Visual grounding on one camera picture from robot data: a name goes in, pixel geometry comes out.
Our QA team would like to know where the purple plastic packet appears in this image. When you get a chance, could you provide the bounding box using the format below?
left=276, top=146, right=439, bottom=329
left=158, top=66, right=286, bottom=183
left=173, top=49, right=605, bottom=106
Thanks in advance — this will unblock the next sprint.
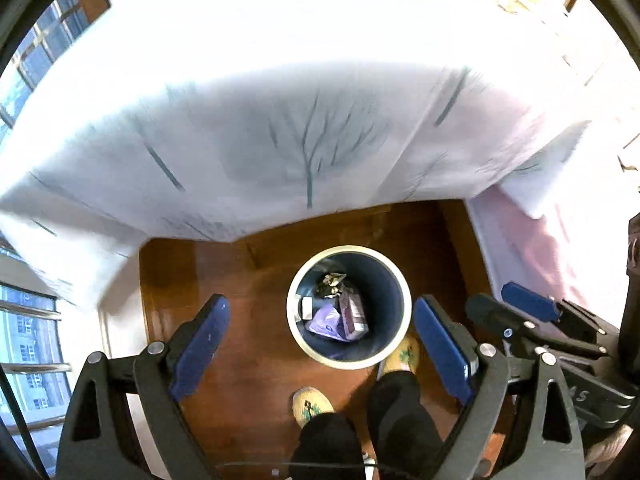
left=307, top=301, right=347, bottom=341

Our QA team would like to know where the crumpled dark wrapper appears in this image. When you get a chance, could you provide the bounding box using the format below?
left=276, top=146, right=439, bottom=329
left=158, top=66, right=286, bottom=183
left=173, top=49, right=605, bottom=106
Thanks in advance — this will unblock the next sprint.
left=316, top=272, right=348, bottom=299

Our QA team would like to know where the pink carton box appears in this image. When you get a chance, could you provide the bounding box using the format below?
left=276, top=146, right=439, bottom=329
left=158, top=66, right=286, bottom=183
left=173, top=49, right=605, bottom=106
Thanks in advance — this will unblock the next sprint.
left=339, top=290, right=370, bottom=342

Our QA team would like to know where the white tree print tablecloth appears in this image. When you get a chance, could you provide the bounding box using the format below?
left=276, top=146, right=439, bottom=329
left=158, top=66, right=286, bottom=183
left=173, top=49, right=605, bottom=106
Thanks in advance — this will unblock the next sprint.
left=0, top=0, right=640, bottom=311

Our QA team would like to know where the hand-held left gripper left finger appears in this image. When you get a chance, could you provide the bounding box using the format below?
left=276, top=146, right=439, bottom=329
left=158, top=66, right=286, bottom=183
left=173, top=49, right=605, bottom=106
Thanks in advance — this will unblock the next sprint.
left=56, top=294, right=232, bottom=480

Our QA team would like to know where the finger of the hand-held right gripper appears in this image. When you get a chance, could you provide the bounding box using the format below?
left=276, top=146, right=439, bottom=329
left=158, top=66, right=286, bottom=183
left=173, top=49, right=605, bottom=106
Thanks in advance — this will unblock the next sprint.
left=465, top=292, right=611, bottom=361
left=501, top=281, right=618, bottom=348

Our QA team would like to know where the blue trash bin white rim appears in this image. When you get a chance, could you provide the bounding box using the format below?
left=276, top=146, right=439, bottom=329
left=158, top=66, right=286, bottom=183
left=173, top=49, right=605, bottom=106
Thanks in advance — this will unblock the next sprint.
left=286, top=245, right=412, bottom=371

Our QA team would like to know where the yellow patterned slipper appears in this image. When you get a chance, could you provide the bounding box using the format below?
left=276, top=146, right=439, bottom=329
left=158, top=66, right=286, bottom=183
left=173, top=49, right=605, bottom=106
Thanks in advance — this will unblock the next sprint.
left=292, top=386, right=336, bottom=429
left=377, top=337, right=421, bottom=376

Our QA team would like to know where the person's left leg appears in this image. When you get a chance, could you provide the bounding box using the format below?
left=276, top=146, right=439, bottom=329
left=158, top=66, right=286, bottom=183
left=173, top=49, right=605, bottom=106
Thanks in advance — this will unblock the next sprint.
left=297, top=410, right=364, bottom=480

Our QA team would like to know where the person's right hand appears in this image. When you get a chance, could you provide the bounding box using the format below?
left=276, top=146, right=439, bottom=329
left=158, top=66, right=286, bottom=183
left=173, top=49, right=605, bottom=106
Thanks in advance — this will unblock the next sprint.
left=584, top=425, right=640, bottom=471

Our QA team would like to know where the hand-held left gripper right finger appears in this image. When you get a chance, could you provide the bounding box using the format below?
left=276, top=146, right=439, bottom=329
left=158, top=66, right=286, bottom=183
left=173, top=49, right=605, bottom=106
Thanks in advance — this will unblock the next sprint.
left=411, top=295, right=586, bottom=480

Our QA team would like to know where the glass window with frame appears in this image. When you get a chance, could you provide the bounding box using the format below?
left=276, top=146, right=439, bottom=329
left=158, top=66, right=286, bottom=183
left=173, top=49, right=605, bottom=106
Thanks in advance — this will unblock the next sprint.
left=0, top=0, right=112, bottom=478

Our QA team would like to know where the pink table cloth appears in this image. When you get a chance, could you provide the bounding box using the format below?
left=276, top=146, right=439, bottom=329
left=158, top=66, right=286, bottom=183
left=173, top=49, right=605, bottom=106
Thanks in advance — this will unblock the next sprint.
left=467, top=180, right=631, bottom=306

